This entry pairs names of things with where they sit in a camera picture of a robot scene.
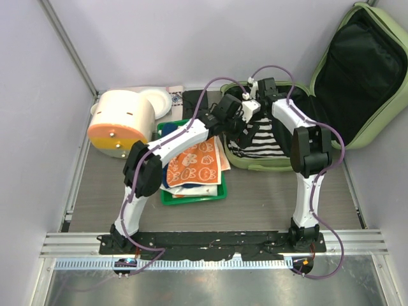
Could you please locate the black white striped shirt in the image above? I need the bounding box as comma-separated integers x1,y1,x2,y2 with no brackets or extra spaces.
226,117,286,159

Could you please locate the orange cartoon print towel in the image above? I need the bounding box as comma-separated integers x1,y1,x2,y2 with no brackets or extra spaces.
163,136,231,187

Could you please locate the blue garment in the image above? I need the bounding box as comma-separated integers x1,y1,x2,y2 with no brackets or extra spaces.
161,122,200,195

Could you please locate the green plastic tray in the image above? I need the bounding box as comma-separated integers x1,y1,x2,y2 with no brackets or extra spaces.
156,119,230,207

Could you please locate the cream round drawer cabinet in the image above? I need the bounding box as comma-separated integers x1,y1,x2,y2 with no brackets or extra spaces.
87,90,155,159

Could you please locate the green hard-shell suitcase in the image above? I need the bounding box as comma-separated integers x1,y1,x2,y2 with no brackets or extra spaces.
219,2,408,171

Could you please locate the white garment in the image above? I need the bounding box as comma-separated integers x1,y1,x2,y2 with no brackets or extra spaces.
160,185,218,196

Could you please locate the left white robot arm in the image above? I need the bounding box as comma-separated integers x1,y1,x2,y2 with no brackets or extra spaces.
106,94,252,254

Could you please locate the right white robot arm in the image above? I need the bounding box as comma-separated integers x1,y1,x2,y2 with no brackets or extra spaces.
254,78,332,252

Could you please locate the patterned cloth placemat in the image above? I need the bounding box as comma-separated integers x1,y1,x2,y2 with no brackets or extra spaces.
164,85,184,122

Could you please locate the white paper plate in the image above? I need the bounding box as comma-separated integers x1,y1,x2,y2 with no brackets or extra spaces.
140,88,171,120

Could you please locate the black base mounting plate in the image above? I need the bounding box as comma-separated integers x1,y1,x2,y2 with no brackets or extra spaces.
97,231,326,261

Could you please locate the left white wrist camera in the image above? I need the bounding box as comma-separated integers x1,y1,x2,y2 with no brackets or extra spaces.
242,99,261,123

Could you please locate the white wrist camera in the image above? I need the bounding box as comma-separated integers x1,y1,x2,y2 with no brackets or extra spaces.
247,76,258,99
242,99,261,123

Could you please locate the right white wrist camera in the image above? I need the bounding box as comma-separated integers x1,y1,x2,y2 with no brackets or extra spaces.
247,76,258,99

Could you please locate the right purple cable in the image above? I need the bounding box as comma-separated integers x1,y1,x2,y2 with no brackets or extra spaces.
248,65,347,281

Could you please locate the purple cable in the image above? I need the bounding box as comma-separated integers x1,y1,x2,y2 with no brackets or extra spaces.
248,65,347,281
60,76,249,275

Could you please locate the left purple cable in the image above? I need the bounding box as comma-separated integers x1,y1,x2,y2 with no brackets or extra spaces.
60,76,249,275

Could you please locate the white slotted cable duct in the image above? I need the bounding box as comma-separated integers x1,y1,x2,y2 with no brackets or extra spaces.
54,256,293,271

